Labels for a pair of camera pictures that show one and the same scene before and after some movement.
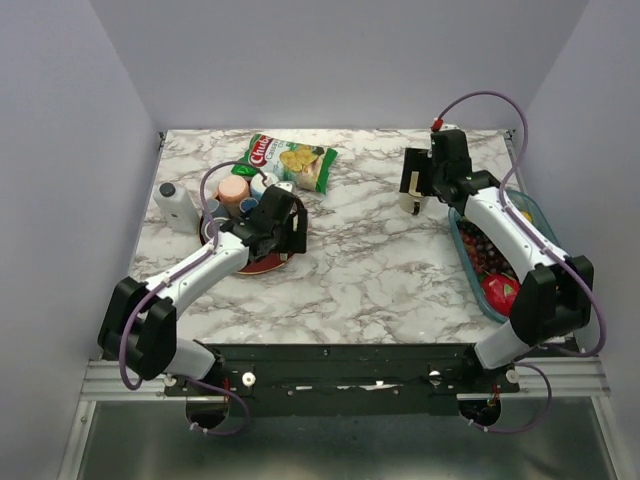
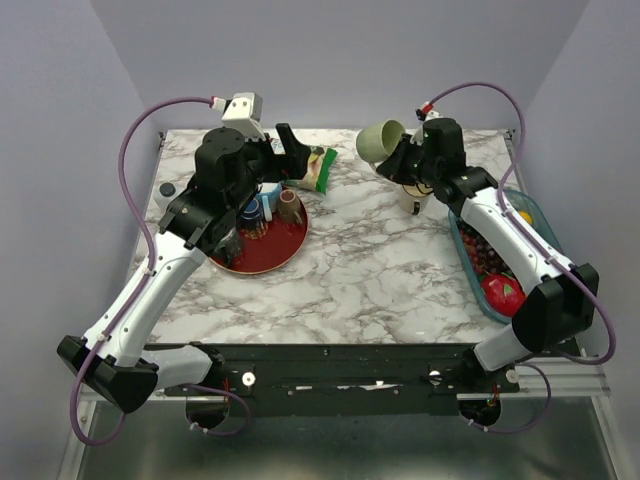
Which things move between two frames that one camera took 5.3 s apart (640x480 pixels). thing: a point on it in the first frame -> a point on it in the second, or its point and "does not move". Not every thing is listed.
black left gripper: [298, 238] -> [290, 165]
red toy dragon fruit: [501, 291] does not move
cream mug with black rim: [408, 199] does not move
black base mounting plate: [343, 379] does not move
